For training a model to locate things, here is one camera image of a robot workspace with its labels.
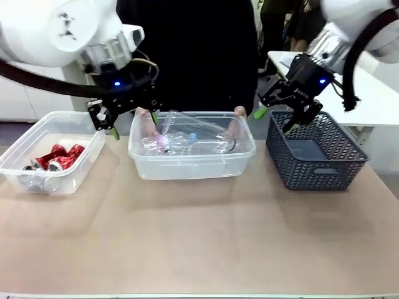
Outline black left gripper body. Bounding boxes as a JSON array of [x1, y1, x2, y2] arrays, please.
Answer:
[[94, 60, 159, 110]]

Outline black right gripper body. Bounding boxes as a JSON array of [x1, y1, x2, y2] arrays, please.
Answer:
[[284, 52, 334, 106]]

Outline clear plastic storage bin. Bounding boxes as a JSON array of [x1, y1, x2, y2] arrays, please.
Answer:
[[0, 110, 107, 196], [128, 110, 257, 181]]

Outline crushed clear plastic bottles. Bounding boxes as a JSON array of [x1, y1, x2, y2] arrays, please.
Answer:
[[161, 109, 240, 154]]

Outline dark grey lattice basket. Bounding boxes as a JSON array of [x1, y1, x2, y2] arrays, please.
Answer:
[[265, 110, 370, 192]]

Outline person right hand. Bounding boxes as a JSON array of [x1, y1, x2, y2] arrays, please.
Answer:
[[135, 107, 163, 141]]

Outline person left hand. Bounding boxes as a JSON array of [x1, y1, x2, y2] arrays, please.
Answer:
[[222, 105, 249, 148]]

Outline crushed red can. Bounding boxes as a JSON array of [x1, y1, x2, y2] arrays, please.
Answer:
[[63, 143, 85, 169], [31, 144, 68, 171]]

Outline person black clothed torso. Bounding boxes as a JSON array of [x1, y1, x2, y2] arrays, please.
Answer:
[[115, 0, 261, 115]]

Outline background people dark clothes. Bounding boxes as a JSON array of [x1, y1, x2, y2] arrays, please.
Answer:
[[259, 0, 325, 53]]

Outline white side table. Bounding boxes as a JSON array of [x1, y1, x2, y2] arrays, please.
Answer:
[[267, 50, 399, 128]]

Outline crushed silver can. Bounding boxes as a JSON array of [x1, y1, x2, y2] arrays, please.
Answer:
[[17, 173, 60, 195]]

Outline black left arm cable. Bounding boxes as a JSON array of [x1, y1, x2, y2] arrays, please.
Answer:
[[0, 57, 160, 101]]

